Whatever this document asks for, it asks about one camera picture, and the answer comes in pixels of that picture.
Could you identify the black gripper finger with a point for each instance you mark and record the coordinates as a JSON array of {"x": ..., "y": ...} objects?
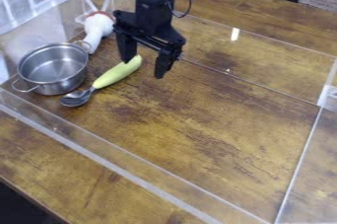
[
  {"x": 127, "y": 47},
  {"x": 165, "y": 62}
]

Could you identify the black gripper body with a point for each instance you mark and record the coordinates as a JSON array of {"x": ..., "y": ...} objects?
[{"x": 149, "y": 25}]

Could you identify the green handled metal spoon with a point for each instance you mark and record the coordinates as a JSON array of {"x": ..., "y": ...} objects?
[{"x": 119, "y": 72}]

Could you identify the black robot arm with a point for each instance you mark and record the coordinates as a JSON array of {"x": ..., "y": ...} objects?
[{"x": 149, "y": 27}]

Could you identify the white toy mushroom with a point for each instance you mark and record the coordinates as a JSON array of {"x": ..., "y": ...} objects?
[{"x": 98, "y": 27}]

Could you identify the small steel pot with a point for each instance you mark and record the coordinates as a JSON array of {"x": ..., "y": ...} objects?
[{"x": 54, "y": 68}]

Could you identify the clear acrylic enclosure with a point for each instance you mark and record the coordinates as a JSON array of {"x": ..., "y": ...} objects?
[{"x": 226, "y": 143}]

